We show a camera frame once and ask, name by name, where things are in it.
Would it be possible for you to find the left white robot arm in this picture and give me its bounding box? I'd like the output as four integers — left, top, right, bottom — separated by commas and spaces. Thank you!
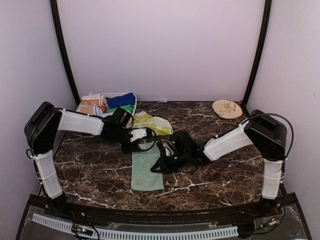
24, 101, 148, 218

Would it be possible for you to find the right black frame post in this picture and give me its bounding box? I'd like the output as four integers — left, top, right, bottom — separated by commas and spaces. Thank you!
242, 0, 273, 108

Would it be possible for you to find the orange patterned rolled towel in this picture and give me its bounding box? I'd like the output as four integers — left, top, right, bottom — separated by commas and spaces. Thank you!
81, 92, 106, 106

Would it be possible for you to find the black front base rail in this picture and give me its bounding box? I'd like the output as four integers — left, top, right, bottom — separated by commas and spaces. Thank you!
24, 193, 298, 226

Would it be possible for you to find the orange blue rolled towel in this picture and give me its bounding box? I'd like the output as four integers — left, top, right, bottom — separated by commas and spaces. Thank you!
76, 104, 103, 116

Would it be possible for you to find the cream bird-pattern plate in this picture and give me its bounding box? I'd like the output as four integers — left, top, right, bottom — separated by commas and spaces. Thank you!
212, 99, 243, 120

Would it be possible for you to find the white plastic basket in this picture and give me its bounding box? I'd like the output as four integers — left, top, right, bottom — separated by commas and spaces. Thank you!
76, 92, 137, 118

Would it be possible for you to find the black frame post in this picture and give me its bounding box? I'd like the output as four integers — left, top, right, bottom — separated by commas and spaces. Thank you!
49, 0, 81, 106
242, 0, 273, 108

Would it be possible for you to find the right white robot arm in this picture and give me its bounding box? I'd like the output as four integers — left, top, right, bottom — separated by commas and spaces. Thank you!
150, 109, 289, 217

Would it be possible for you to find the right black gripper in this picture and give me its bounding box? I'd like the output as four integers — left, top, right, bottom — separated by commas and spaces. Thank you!
151, 149, 191, 173

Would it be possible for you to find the green rolled towel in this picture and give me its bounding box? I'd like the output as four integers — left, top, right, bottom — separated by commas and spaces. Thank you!
106, 104, 135, 114

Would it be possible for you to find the white slotted cable duct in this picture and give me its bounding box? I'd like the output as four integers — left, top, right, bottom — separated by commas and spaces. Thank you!
31, 213, 239, 240

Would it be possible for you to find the left black frame post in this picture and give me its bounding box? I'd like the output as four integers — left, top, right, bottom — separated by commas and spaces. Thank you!
49, 0, 81, 106

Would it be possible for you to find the yellow-green patterned towel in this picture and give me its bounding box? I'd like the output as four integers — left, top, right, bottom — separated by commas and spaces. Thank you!
133, 111, 174, 136

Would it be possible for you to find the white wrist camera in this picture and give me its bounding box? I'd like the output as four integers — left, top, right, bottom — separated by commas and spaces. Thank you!
156, 140, 175, 157
130, 128, 148, 143

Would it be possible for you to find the pink red rolled towel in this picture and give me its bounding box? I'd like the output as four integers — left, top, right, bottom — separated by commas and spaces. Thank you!
99, 96, 108, 114

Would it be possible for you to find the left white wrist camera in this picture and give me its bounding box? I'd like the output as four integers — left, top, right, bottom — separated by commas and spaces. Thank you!
130, 128, 148, 143

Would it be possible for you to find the sage green towel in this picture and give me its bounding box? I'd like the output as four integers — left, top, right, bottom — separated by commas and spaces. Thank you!
131, 145, 164, 192

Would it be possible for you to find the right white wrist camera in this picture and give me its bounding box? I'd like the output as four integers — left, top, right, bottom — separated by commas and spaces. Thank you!
156, 140, 175, 157

